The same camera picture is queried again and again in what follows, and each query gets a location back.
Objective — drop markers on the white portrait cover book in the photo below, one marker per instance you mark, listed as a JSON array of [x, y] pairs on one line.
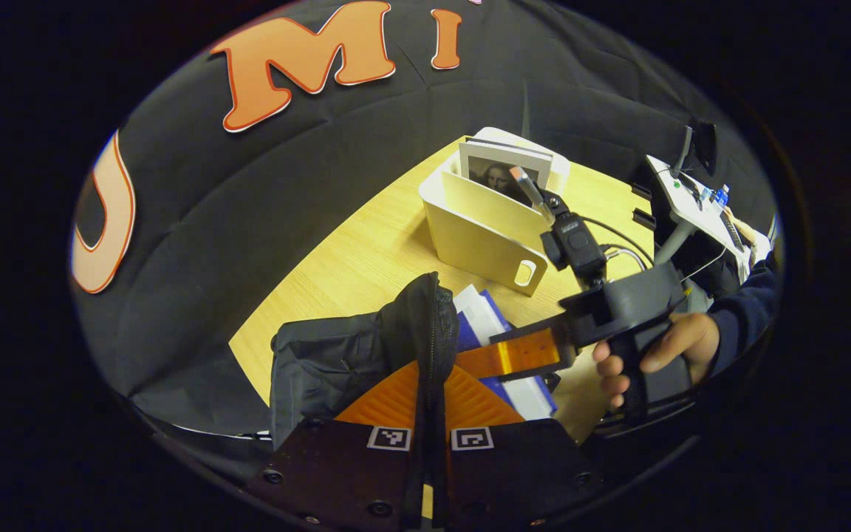
[[503, 174]]

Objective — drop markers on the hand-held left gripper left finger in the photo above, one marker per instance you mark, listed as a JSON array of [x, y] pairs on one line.
[[337, 473]]

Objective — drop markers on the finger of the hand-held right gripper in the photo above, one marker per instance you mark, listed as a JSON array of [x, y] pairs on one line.
[[521, 353]]

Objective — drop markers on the white equipment stand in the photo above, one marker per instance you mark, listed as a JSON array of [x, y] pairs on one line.
[[691, 207]]

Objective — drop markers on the black schoolbag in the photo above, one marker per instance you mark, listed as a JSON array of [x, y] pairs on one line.
[[322, 362]]

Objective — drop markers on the blue book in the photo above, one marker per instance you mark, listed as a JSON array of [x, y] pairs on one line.
[[479, 318]]

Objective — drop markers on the white bookshelf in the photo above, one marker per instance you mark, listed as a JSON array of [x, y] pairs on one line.
[[477, 236]]

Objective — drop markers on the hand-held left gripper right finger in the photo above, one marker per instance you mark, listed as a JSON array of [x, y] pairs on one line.
[[514, 473]]

